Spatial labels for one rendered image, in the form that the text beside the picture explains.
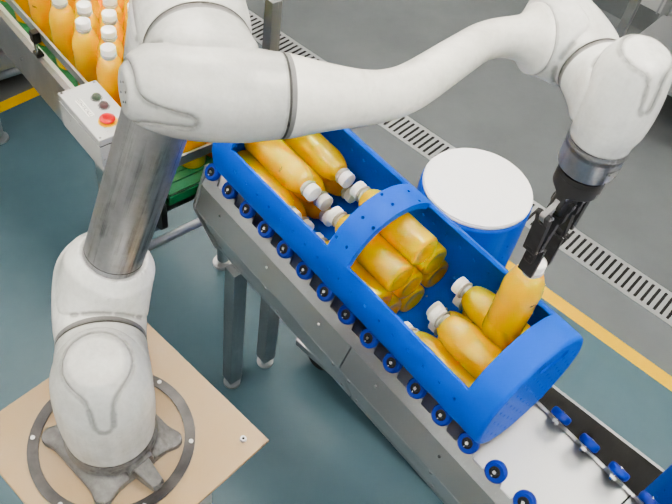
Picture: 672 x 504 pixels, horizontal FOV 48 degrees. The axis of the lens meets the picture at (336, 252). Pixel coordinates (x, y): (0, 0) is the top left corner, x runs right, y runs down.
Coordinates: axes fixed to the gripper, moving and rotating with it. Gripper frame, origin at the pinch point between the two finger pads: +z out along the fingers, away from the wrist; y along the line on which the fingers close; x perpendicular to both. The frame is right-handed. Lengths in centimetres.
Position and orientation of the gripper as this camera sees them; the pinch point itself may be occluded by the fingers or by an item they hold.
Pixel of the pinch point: (540, 253)
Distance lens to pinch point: 133.0
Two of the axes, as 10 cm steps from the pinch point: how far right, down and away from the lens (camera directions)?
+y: 7.6, -4.3, 4.8
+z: -1.2, 6.3, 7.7
